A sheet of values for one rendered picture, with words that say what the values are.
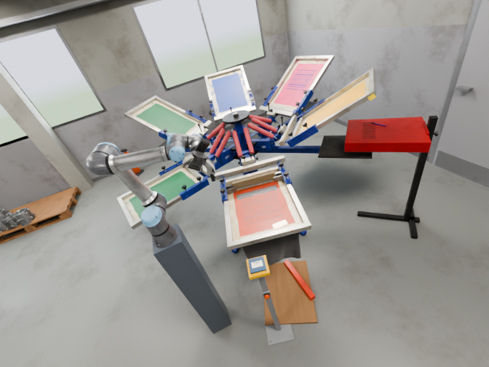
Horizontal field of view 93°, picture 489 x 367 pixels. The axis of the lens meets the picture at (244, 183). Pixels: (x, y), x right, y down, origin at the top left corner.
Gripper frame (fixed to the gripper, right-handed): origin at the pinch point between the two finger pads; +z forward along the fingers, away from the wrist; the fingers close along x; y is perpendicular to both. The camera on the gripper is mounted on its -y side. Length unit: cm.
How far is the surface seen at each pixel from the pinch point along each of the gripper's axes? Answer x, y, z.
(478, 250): -269, 4, 0
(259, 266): -55, 50, 10
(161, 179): 2, 101, -131
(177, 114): 0, 58, -223
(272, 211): -73, 39, -33
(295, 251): -101, 59, -16
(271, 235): -64, 40, -8
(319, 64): -134, -72, -196
